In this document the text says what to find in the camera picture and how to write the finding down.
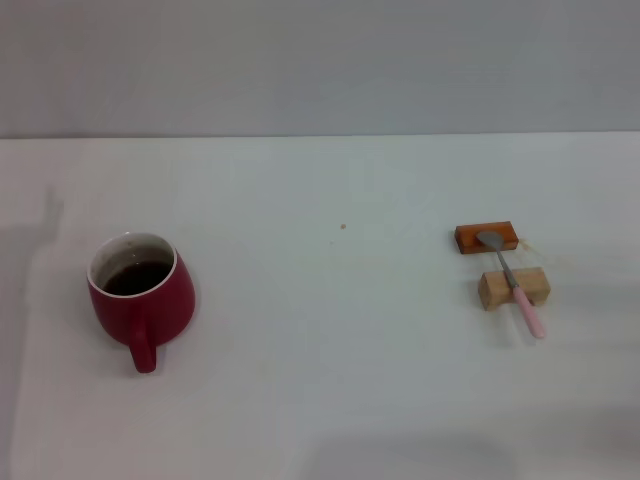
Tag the red ceramic mug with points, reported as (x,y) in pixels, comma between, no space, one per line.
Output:
(165,310)

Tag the orange-brown wooden block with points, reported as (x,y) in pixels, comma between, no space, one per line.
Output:
(470,239)

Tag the dark coffee liquid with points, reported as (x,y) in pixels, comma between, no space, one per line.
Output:
(136,279)

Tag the light wooden arch block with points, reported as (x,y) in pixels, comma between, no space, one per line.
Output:
(495,290)

